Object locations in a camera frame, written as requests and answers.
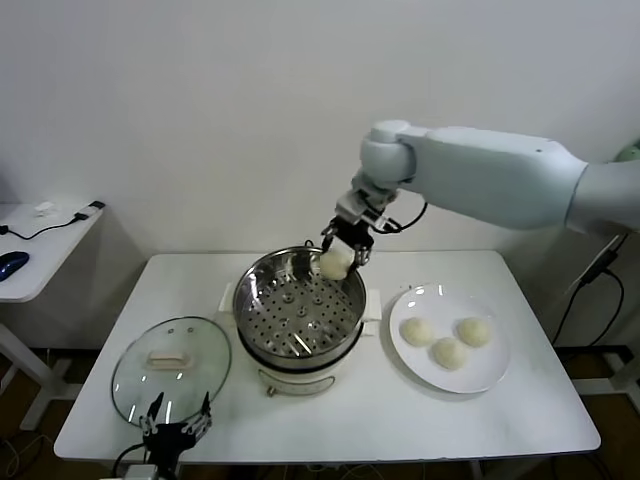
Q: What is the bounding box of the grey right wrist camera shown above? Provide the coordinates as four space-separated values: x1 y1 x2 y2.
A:
335 188 382 226

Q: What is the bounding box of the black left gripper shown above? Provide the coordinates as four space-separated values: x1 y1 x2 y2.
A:
138 390 215 480

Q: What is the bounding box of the white round plate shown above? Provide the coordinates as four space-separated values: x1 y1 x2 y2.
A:
388 283 512 395

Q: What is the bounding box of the blue computer mouse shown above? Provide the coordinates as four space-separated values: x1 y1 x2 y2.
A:
0 250 31 282

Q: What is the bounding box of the round glass pot lid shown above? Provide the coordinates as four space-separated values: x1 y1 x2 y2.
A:
110 314 233 428

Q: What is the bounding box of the small black plug device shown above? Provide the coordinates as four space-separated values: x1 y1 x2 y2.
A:
73 200 106 222

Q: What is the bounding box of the white side desk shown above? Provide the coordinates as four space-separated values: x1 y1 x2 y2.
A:
0 201 105 432

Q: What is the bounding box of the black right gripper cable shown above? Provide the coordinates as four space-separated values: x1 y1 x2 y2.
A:
381 198 429 235

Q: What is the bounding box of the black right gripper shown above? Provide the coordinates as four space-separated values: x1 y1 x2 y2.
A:
319 215 376 268

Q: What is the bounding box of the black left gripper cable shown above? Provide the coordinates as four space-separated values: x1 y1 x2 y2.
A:
111 441 151 477

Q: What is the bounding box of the black power cable with adapter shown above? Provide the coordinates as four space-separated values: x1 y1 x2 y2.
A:
548 233 629 347

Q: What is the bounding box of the pale green appliance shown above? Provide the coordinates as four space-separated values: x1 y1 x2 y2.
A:
610 141 640 165

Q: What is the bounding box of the white steamed baozi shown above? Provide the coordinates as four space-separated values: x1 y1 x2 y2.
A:
431 337 469 372
401 315 435 347
456 316 493 348
318 248 358 282

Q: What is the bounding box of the thin black desk cable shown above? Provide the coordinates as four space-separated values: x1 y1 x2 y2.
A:
0 214 84 242

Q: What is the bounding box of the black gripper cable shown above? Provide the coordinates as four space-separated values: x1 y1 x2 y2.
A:
111 441 151 477
381 198 429 235

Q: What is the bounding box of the perforated steel steamer basket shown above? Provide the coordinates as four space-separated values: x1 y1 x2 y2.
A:
231 246 367 361

